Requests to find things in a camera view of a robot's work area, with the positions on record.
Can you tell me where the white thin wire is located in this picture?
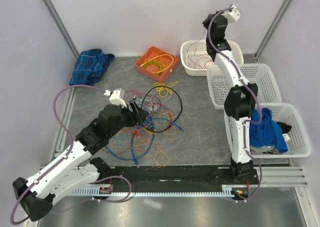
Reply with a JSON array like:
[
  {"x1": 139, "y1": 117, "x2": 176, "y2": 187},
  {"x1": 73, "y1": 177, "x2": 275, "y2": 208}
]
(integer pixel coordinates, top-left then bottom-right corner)
[{"x1": 212, "y1": 71, "x2": 233, "y2": 95}]

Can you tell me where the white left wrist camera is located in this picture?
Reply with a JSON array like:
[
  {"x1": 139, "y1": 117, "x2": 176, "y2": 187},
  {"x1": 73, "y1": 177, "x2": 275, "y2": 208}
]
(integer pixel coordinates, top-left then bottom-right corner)
[{"x1": 103, "y1": 88, "x2": 127, "y2": 108}]

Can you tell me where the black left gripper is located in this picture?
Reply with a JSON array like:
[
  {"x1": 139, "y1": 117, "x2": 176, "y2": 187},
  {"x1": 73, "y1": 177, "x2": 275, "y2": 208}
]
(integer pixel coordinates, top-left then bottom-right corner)
[{"x1": 108, "y1": 100, "x2": 149, "y2": 138}]

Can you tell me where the light blue cable duct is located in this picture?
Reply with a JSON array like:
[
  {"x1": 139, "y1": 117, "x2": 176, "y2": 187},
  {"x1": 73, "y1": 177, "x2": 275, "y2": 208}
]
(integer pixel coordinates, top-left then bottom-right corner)
[{"x1": 68, "y1": 185, "x2": 235, "y2": 198}]

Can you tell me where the blue plaid cloth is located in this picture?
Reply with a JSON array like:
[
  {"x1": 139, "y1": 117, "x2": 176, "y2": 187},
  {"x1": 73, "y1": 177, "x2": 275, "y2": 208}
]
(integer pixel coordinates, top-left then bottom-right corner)
[{"x1": 69, "y1": 48, "x2": 115, "y2": 86}]

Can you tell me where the middle white perforated basket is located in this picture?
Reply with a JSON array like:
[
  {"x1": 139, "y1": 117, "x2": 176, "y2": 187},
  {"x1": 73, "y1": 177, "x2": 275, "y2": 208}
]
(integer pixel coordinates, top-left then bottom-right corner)
[{"x1": 206, "y1": 63, "x2": 282, "y2": 110}]

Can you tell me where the thick black cable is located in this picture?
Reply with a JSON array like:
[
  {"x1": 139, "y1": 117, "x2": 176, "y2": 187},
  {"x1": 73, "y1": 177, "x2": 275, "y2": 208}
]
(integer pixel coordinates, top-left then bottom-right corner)
[{"x1": 141, "y1": 85, "x2": 183, "y2": 133}]

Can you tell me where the orange plastic box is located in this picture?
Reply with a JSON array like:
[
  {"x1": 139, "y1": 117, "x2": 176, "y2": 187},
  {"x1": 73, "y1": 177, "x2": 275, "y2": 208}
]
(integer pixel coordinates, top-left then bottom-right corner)
[{"x1": 135, "y1": 46, "x2": 179, "y2": 84}]

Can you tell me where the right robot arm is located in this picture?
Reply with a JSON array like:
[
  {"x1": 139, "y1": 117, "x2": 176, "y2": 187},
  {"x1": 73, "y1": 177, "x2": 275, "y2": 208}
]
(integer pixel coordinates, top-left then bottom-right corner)
[{"x1": 202, "y1": 5, "x2": 261, "y2": 184}]

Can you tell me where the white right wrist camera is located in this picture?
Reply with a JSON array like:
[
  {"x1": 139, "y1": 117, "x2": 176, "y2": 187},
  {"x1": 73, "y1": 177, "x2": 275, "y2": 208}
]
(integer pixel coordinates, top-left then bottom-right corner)
[{"x1": 221, "y1": 4, "x2": 241, "y2": 23}]

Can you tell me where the white basket with cloths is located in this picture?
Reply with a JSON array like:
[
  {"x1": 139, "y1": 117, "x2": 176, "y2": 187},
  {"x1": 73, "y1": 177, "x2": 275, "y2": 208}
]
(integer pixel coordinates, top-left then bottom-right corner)
[{"x1": 223, "y1": 102, "x2": 312, "y2": 160}]

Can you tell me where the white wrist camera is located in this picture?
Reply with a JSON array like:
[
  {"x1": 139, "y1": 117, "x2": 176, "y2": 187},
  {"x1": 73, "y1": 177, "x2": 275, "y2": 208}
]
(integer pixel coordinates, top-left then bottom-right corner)
[
  {"x1": 103, "y1": 88, "x2": 127, "y2": 108},
  {"x1": 221, "y1": 4, "x2": 241, "y2": 23}
]

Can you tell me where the bright yellow wire bundle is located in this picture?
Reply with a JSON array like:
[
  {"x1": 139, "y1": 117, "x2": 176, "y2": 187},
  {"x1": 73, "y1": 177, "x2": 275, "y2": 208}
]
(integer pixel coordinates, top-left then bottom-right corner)
[{"x1": 152, "y1": 80, "x2": 180, "y2": 99}]

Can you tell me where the orange thin wire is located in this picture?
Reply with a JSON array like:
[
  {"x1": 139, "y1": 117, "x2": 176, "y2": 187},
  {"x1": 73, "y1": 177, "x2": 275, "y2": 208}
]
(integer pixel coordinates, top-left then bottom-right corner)
[{"x1": 193, "y1": 57, "x2": 216, "y2": 69}]

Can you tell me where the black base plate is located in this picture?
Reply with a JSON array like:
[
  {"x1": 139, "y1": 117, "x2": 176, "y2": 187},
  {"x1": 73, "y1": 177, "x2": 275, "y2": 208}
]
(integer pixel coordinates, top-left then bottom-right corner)
[{"x1": 98, "y1": 165, "x2": 259, "y2": 191}]

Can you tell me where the black cloth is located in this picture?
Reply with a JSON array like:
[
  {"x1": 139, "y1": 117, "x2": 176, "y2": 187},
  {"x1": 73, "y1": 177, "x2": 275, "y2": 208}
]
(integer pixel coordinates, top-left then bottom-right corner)
[{"x1": 275, "y1": 121, "x2": 292, "y2": 134}]

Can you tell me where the rounded white perforated basket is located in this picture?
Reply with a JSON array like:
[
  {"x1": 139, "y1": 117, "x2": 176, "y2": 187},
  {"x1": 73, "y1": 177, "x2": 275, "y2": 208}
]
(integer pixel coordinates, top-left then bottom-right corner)
[{"x1": 180, "y1": 39, "x2": 245, "y2": 77}]

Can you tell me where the red ethernet cable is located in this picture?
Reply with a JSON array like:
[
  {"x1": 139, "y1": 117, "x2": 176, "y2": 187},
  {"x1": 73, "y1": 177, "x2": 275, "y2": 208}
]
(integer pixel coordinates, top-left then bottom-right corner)
[{"x1": 132, "y1": 106, "x2": 176, "y2": 138}]

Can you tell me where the blue towel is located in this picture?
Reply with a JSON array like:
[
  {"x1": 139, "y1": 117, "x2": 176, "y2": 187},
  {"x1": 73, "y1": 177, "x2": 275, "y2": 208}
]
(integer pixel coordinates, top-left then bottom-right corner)
[{"x1": 249, "y1": 107, "x2": 288, "y2": 154}]

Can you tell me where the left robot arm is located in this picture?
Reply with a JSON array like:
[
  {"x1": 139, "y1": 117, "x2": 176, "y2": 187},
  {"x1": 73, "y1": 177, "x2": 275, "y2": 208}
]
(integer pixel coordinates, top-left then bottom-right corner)
[{"x1": 12, "y1": 100, "x2": 149, "y2": 222}]

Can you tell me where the yellow green wire coil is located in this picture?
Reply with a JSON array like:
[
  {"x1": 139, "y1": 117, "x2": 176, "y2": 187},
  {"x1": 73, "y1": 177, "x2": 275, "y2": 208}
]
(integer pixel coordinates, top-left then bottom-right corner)
[{"x1": 142, "y1": 59, "x2": 163, "y2": 75}]

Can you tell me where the blue ethernet cable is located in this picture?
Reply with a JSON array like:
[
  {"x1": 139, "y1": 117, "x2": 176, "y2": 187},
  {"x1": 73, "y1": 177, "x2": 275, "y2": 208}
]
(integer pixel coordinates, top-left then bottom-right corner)
[{"x1": 104, "y1": 111, "x2": 186, "y2": 166}]

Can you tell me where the red thin wire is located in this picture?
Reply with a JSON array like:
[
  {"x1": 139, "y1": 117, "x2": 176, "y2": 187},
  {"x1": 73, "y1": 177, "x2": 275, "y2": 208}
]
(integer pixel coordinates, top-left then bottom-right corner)
[{"x1": 187, "y1": 29, "x2": 216, "y2": 70}]

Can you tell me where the thick yellow ethernet cable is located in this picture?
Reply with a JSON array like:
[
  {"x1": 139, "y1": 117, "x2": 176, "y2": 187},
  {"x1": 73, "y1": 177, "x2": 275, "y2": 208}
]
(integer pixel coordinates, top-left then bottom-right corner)
[{"x1": 140, "y1": 53, "x2": 175, "y2": 70}]

